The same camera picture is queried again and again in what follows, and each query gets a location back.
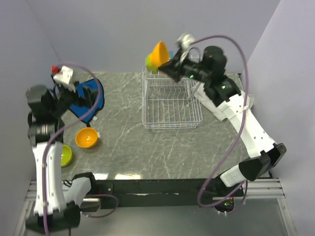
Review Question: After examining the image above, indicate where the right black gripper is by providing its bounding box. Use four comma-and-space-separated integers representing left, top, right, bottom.
157, 49, 211, 84

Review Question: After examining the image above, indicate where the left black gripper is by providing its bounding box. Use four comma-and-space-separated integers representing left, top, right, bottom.
50, 80, 98, 115

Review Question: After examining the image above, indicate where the blue shallow bowl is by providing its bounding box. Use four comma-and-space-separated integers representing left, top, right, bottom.
168, 51, 174, 60

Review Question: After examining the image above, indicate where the orange shallow bowl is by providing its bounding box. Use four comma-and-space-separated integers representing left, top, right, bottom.
150, 41, 169, 68

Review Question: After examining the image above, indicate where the green bowl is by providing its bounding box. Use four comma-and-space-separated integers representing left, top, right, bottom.
61, 145, 73, 167
145, 54, 158, 74

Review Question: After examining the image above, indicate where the white wire dish rack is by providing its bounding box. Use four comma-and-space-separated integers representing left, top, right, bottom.
142, 66, 203, 129

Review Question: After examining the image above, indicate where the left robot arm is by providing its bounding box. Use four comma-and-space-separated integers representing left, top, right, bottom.
25, 85, 102, 236

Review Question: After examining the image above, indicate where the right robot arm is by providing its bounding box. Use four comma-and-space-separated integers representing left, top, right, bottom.
151, 42, 286, 196

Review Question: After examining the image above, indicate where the blue cloth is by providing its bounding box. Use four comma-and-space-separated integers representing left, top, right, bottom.
69, 79, 105, 127

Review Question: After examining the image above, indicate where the white towel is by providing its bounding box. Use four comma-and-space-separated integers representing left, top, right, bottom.
193, 86, 256, 121

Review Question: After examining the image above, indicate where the black base beam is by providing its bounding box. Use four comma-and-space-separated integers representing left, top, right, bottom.
73, 178, 237, 217

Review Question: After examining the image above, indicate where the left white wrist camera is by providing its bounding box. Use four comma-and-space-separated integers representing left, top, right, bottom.
51, 65, 74, 87

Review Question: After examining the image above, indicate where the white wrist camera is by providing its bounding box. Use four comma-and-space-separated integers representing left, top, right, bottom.
51, 65, 74, 87
176, 33, 195, 54

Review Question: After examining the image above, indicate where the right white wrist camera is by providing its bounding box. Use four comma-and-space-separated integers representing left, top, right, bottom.
176, 33, 195, 54

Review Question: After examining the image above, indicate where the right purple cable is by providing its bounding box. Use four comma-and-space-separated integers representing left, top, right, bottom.
191, 35, 250, 213

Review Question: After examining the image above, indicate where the aluminium frame rail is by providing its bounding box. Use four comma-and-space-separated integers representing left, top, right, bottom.
13, 177, 286, 236

